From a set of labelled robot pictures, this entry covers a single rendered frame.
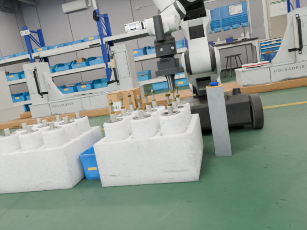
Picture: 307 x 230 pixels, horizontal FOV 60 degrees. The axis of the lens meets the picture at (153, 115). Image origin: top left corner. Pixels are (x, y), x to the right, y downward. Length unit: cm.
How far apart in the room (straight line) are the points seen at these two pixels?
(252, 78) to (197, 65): 174
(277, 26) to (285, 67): 431
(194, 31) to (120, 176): 94
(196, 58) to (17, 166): 99
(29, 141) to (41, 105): 249
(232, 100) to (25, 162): 108
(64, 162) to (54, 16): 1006
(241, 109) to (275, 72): 166
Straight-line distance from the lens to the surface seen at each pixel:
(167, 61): 109
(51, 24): 1110
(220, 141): 120
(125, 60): 326
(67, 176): 118
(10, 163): 132
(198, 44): 147
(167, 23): 109
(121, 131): 106
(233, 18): 712
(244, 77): 309
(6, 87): 443
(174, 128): 98
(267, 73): 313
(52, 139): 120
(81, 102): 346
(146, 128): 101
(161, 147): 98
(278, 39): 659
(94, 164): 120
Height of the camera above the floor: 42
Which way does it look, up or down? 9 degrees down
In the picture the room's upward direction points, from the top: 10 degrees counter-clockwise
